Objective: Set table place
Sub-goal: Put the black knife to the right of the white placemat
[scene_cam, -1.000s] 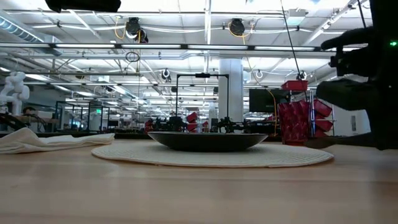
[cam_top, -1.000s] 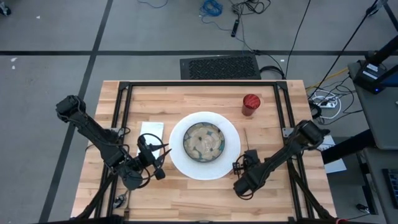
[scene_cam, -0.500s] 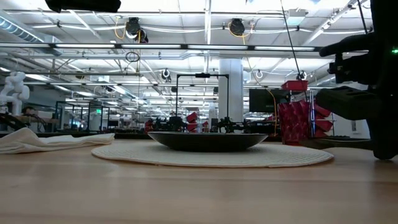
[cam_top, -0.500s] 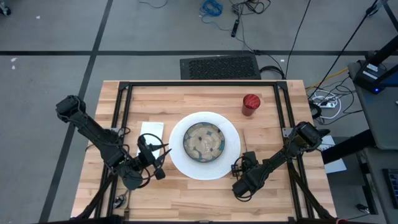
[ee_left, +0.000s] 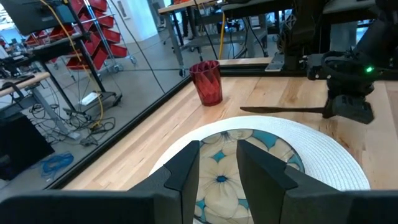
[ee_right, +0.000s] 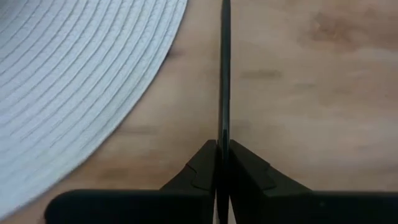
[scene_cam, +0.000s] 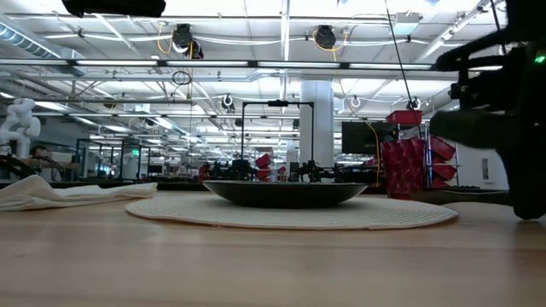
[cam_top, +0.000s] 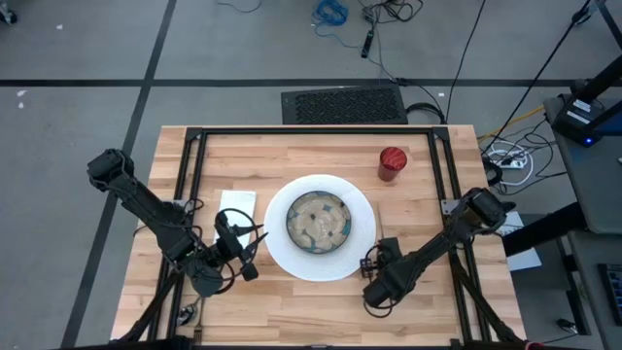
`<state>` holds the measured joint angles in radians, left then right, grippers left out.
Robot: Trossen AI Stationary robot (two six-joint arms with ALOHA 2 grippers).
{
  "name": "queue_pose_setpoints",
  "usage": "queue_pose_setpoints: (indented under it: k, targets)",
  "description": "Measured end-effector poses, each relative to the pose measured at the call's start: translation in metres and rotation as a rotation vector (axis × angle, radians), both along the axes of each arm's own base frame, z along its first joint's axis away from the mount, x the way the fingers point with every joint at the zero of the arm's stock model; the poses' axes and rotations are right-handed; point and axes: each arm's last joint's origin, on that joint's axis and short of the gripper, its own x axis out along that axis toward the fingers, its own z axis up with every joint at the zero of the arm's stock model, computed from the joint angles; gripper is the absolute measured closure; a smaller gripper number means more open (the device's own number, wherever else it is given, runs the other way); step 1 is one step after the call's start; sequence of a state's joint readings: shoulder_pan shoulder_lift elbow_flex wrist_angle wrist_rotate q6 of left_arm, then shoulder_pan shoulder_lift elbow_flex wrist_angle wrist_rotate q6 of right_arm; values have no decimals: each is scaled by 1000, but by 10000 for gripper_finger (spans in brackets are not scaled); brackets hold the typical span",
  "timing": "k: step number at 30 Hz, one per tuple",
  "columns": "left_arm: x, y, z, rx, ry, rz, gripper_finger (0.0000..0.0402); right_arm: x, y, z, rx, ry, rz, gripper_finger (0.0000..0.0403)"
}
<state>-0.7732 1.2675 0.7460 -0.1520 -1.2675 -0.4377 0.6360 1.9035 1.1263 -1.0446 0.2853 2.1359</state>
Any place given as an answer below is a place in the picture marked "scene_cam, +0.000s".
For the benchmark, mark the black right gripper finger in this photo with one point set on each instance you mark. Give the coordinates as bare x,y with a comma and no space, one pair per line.
531,187

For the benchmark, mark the red textured cup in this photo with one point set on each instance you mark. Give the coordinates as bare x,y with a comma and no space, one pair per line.
403,170

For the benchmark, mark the round white woven placemat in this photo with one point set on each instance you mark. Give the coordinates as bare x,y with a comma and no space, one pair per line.
298,217

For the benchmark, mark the white cloth napkin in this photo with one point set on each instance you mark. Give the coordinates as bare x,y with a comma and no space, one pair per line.
42,194

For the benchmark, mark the dark patterned plate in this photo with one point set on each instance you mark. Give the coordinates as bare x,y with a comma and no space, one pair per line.
283,194

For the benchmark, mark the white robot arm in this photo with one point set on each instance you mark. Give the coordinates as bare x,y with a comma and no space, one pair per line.
19,123

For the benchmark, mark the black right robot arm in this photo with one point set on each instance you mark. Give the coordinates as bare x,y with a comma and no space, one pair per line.
490,85

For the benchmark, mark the red storage bin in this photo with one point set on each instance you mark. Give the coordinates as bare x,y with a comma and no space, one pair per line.
445,172
404,117
263,162
441,150
263,175

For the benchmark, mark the metal shelf rack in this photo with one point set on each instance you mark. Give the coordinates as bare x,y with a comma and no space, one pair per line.
428,170

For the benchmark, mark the overhead LED light bar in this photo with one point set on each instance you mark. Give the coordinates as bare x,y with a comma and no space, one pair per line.
213,63

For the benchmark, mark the black monitor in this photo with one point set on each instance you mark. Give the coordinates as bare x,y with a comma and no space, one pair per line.
362,138

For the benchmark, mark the white column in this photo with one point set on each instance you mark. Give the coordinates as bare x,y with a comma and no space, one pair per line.
316,128

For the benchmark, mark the person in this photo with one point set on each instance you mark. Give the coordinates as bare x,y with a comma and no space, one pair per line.
40,152

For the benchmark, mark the black table frame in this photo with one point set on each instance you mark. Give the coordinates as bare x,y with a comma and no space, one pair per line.
460,197

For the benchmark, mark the black gantry frame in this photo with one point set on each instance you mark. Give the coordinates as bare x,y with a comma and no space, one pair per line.
277,103

